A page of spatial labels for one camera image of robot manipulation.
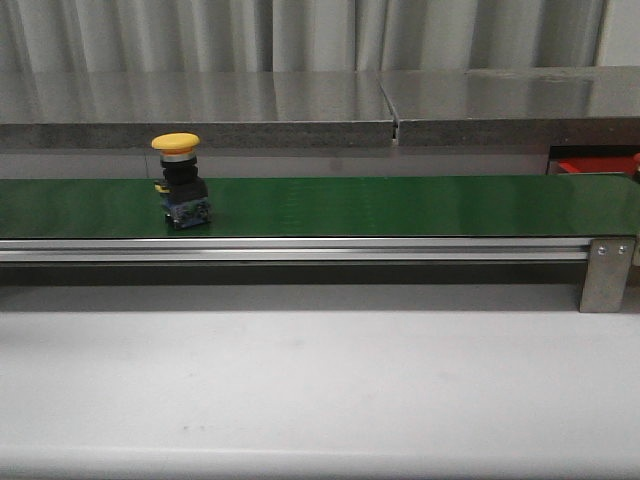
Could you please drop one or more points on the green conveyor belt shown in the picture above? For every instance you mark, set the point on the green conveyor belt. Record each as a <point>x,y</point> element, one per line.
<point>453,206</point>

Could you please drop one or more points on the red plastic tray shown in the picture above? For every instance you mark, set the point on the red plastic tray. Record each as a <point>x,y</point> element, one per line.
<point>598,165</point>

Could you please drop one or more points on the grey stone shelf right slab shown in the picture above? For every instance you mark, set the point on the grey stone shelf right slab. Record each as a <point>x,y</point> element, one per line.
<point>531,107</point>

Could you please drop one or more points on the grey stone shelf slab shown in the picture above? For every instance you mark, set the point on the grey stone shelf slab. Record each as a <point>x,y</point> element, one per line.
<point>120,110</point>
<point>531,107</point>

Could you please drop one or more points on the grey stone shelf left slab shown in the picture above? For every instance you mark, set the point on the grey stone shelf left slab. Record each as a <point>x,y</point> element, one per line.
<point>120,110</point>

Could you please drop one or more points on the white pleated curtain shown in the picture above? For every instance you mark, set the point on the white pleated curtain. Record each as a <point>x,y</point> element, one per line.
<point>282,36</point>

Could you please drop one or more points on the steel conveyor support bracket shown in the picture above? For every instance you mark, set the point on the steel conveyor support bracket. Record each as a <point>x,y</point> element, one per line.
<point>609,262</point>

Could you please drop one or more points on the aluminium conveyor side rail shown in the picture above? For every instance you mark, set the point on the aluminium conveyor side rail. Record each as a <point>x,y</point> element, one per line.
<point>323,249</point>

